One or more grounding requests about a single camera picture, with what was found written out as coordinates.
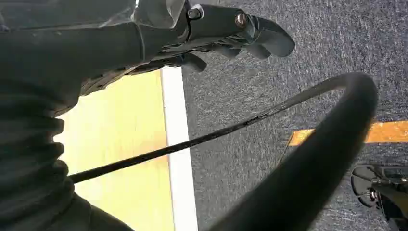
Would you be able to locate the ribbed grey left arm sleeve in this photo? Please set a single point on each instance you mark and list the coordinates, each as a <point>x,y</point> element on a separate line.
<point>28,159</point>

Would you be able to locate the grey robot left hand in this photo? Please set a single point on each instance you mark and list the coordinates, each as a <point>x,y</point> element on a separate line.
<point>105,47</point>

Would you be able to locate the black robot foot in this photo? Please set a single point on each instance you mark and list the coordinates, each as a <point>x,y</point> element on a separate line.
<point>390,194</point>

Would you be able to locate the orange floor tape strip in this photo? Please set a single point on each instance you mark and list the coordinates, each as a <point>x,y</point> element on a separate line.
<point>387,131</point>

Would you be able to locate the yellow table with white edge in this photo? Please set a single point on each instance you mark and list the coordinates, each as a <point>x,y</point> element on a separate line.
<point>121,127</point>

